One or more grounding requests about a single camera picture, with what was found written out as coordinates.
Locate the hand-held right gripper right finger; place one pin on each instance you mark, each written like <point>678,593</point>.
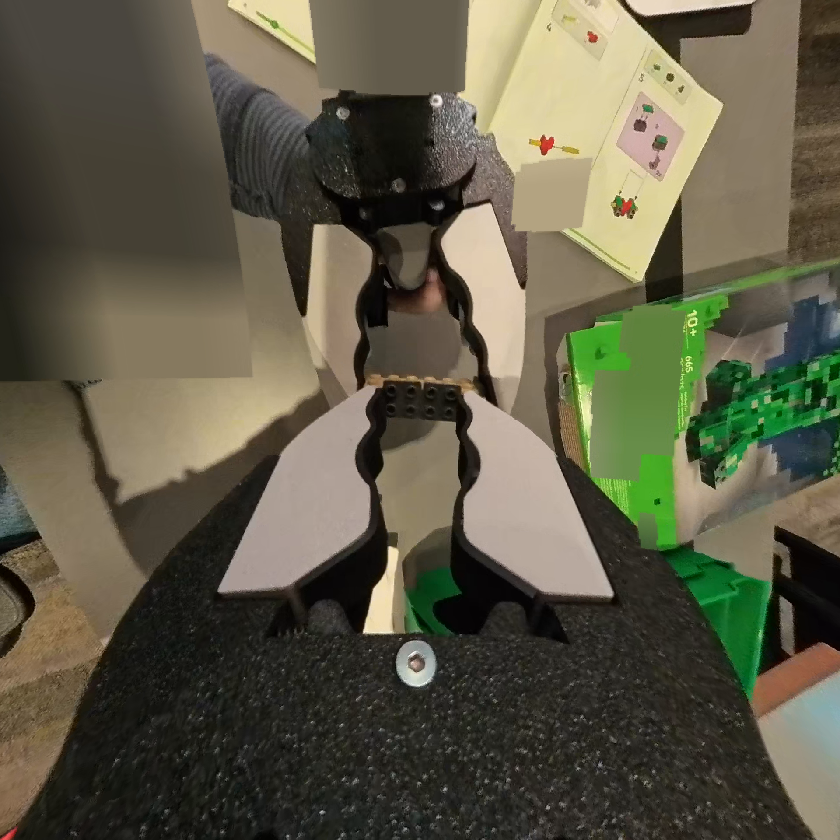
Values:
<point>531,518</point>

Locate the green cardboard toy box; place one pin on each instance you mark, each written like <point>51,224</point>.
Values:
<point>754,407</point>

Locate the open instruction booklet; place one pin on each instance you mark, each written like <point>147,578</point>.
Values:
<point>577,85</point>

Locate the person's left hand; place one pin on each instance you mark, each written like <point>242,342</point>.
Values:
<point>417,298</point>

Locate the green plastic crate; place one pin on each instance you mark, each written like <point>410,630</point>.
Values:
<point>722,604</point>

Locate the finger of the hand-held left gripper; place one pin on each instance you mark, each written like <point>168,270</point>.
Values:
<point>334,295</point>
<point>492,295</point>

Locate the table with wooden edge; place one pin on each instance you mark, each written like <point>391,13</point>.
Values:
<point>800,676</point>

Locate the grey desk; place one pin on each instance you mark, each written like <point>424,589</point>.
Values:
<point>564,282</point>

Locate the person's left forearm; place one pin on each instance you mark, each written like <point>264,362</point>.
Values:
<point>275,151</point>

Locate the yellow brick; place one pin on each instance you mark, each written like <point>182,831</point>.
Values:
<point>420,379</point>

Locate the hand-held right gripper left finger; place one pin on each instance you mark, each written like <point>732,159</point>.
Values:
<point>308,512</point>

